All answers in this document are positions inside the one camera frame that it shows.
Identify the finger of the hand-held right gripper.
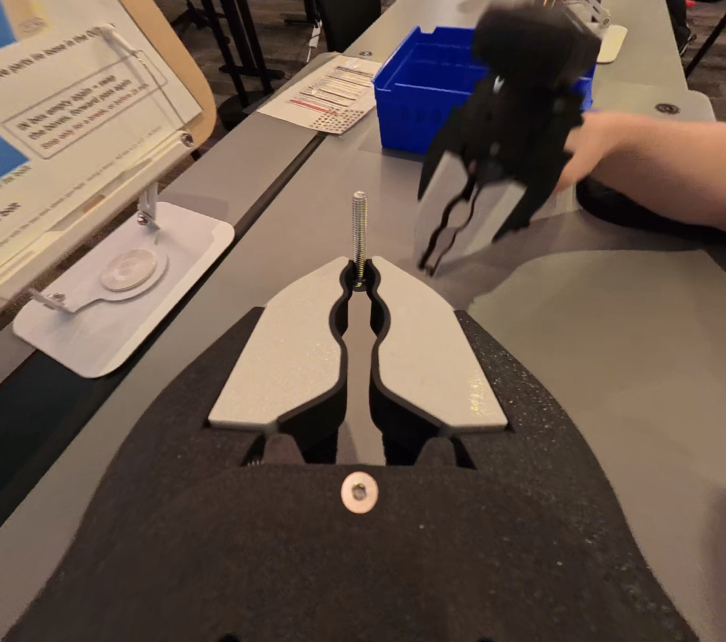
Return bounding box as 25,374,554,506
416,153,476,273
431,181,527,277

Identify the black tripod stand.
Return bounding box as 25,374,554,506
683,12,726,81

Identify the blue plastic bin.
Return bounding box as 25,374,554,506
372,25,596,155

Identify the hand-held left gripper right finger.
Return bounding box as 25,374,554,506
368,255,509,436

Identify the person's right forearm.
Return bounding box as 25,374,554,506
621,111,726,231

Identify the person's right hand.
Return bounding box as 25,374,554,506
557,110,631,193

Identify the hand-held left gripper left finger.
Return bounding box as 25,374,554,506
208,256,352,434

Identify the printed paper sheet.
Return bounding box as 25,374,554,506
257,56,382,136

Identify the printed instruction sheet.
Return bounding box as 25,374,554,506
0,0,204,280

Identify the long thin silver bolt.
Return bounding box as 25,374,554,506
352,191,369,291

